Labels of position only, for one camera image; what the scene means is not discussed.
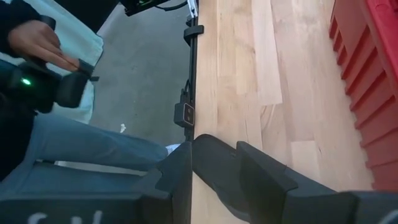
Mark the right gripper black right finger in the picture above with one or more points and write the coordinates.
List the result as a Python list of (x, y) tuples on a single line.
[(264, 193)]

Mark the person's hand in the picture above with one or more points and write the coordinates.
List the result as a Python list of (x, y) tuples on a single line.
[(34, 40)]

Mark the red plastic bin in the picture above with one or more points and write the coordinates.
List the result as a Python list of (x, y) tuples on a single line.
[(373, 93)]

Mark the black table-level camera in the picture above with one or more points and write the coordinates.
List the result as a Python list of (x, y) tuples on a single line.
[(185, 113)]

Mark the grey metal bar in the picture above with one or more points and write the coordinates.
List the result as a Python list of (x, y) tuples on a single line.
[(93, 168)]

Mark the person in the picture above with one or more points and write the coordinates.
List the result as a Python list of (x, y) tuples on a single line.
[(77, 143)]

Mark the black flip-flop slide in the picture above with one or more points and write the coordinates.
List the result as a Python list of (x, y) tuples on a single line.
[(214, 165)]

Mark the white paper scrap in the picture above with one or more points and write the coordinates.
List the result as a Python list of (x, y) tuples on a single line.
[(123, 127)]

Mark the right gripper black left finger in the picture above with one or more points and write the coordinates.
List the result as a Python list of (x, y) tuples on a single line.
[(177, 193)]

